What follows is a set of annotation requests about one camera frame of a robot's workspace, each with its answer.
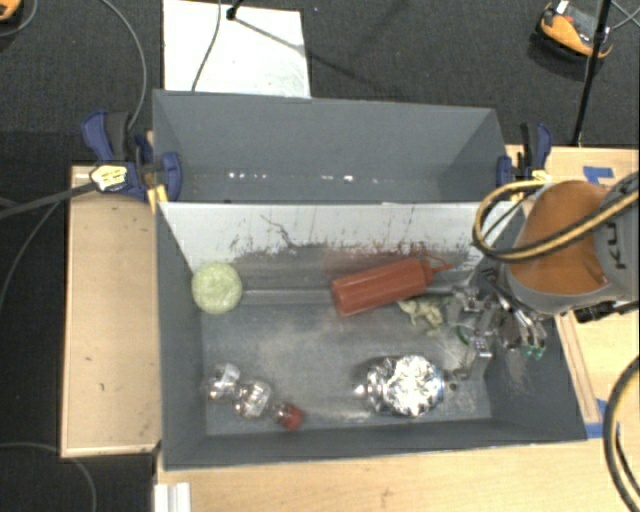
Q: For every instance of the pale green ball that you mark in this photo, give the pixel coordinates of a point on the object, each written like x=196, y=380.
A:
x=217, y=288

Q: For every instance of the clear plastic bottle red cap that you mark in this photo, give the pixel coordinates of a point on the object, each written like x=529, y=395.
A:
x=252, y=397

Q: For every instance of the pale green toy animal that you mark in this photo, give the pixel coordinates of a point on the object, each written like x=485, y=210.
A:
x=424, y=311

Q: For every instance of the red squeeze bottle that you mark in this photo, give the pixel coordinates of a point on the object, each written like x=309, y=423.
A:
x=380, y=286

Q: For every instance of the silver foil ball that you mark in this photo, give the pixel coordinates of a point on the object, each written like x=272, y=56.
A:
x=407, y=385

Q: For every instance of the black cylinder on white bracket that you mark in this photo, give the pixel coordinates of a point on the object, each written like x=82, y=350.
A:
x=595, y=311

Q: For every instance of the grey metal bin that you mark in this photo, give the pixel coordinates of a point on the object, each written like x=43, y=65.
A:
x=300, y=340

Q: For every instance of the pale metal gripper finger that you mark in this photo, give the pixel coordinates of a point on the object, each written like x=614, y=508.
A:
x=462, y=305
x=475, y=356

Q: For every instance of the pale wood flat board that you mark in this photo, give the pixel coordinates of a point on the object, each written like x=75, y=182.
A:
x=110, y=320

